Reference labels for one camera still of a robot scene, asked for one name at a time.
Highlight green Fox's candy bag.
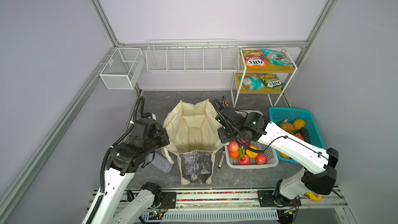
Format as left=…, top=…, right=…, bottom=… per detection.
left=258, top=73, right=284, bottom=89

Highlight teal snack bag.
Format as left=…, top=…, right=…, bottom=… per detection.
left=238, top=75, right=265, bottom=92

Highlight orange tangerine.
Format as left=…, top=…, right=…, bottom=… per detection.
left=229, top=150, right=240, bottom=159

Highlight brown potato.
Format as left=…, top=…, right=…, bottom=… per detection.
left=280, top=122, right=295, bottom=133

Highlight silver marker pen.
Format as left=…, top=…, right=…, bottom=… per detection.
left=218, top=151, right=226, bottom=169

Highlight small white wire basket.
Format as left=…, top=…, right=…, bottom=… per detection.
left=99, top=48, right=145, bottom=90

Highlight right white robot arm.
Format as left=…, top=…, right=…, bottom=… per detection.
left=215, top=107, right=339, bottom=207

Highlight white plastic fruit basket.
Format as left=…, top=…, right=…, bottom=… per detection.
left=223, top=109, right=279, bottom=170

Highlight yellow tape measure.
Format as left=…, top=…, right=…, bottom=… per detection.
left=305, top=191, right=322, bottom=202

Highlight orange Fox's candy bag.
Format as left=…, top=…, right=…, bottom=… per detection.
left=243, top=50, right=268, bottom=68

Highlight red apple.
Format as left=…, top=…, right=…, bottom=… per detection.
left=228, top=141, right=239, bottom=153
left=255, top=154, right=268, bottom=165

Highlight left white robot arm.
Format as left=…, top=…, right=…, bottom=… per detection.
left=83, top=96, right=170, bottom=224

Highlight yellow lemon in teal basket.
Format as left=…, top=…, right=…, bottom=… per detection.
left=292, top=119, right=306, bottom=131

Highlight grey cloth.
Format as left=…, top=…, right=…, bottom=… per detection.
left=146, top=152, right=173, bottom=173

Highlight teal plastic vegetable basket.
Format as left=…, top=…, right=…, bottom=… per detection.
left=269, top=107, right=326, bottom=149

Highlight yellow vegetable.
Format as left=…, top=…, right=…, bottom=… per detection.
left=279, top=152, right=290, bottom=159

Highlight yellow handled pliers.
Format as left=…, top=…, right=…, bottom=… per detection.
left=222, top=96, right=229, bottom=107

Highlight green pink snack bag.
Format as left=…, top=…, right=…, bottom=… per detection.
left=263, top=49, right=293, bottom=66

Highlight dark cucumber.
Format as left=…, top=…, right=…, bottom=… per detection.
left=300, top=128, right=312, bottom=144

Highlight white wooden two-tier shelf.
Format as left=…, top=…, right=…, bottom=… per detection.
left=231, top=48, right=298, bottom=107

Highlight long white wire basket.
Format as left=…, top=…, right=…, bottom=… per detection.
left=146, top=39, right=240, bottom=73

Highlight red tomato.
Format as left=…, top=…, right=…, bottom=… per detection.
left=294, top=133, right=305, bottom=141

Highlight cream canvas grocery bag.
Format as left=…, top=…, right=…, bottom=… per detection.
left=161, top=100, right=223, bottom=185

